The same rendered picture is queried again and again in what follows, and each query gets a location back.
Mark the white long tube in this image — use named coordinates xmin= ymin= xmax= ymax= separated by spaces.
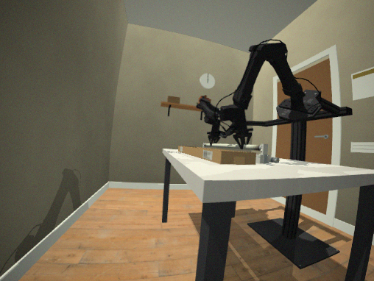
xmin=269 ymin=157 xmax=280 ymax=163

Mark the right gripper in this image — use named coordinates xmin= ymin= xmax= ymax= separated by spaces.
xmin=207 ymin=125 xmax=226 ymax=146

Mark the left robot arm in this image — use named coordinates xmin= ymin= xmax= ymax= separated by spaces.
xmin=219 ymin=43 xmax=318 ymax=121

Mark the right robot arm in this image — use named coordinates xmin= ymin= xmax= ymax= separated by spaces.
xmin=196 ymin=98 xmax=227 ymax=138

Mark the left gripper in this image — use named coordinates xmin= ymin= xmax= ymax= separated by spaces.
xmin=227 ymin=118 xmax=253 ymax=149

